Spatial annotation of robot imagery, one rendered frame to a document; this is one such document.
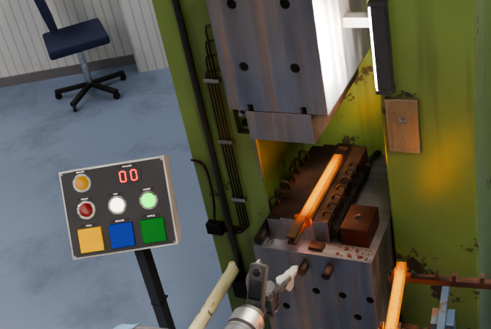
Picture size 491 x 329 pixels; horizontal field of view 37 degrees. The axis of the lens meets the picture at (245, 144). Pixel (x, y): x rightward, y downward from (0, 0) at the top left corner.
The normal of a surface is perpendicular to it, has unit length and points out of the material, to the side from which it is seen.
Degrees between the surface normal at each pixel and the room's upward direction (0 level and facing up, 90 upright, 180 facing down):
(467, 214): 90
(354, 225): 0
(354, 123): 90
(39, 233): 0
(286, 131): 90
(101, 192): 60
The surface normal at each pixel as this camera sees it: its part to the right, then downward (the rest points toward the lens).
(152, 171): -0.07, 0.03
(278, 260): -0.40, 0.54
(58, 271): -0.18, -0.84
